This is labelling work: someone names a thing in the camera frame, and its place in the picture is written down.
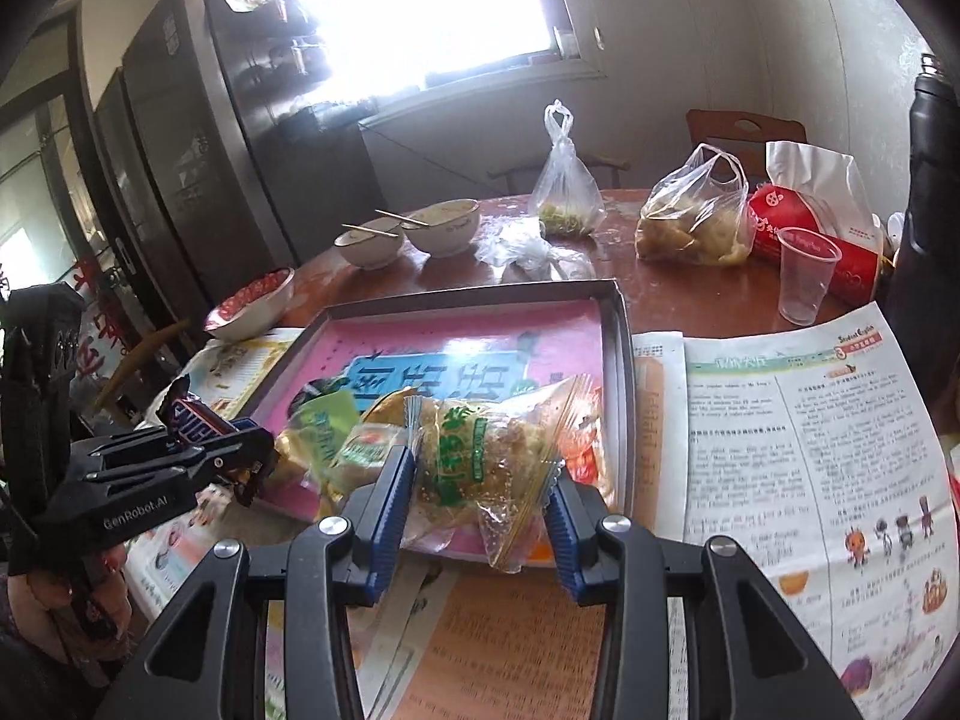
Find Snickers chocolate bar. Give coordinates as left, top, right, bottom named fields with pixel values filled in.
left=158, top=376, right=236, bottom=444

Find green label rice cracker pack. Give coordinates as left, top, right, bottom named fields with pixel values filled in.
left=361, top=374, right=592, bottom=574

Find round pizza cracker pack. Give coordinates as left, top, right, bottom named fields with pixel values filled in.
left=327, top=422, right=407, bottom=494

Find green triangular snack packet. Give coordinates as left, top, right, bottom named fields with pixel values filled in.
left=286, top=388, right=359, bottom=479

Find white bowl with red contents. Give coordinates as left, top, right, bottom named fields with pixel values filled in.
left=203, top=268, right=295, bottom=343

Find grey shallow cardboard tray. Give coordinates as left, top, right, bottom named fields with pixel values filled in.
left=242, top=280, right=636, bottom=514

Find newspaper sheets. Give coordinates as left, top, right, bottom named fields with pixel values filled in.
left=122, top=302, right=960, bottom=720

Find left white ceramic bowl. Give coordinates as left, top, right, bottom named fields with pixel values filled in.
left=334, top=231, right=405, bottom=270

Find white ceramic bowl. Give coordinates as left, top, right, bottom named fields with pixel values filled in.
left=334, top=231, right=405, bottom=270
left=402, top=199, right=480, bottom=257

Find chopsticks on bowls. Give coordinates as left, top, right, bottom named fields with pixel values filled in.
left=342, top=211, right=431, bottom=241

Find stainless steel refrigerator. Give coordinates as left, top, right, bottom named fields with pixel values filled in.
left=94, top=0, right=384, bottom=325

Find orange snack packet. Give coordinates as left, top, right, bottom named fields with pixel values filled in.
left=558, top=387, right=617, bottom=507

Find right white ceramic bowl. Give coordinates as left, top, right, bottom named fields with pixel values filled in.
left=402, top=199, right=480, bottom=257

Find crumpled clear plastic wrap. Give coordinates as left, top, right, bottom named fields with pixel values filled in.
left=475, top=216, right=597, bottom=283

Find black thermos bottle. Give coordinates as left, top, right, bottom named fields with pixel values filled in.
left=884, top=52, right=958, bottom=403

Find clear plastic cup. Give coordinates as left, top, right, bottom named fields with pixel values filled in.
left=778, top=227, right=841, bottom=327

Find tied clear plastic bag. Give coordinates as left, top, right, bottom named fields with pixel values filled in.
left=527, top=99, right=604, bottom=239

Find plastic bag of pastries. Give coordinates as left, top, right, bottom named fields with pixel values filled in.
left=635, top=143, right=755, bottom=266

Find red tissue pack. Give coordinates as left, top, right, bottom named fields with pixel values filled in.
left=748, top=140, right=885, bottom=305

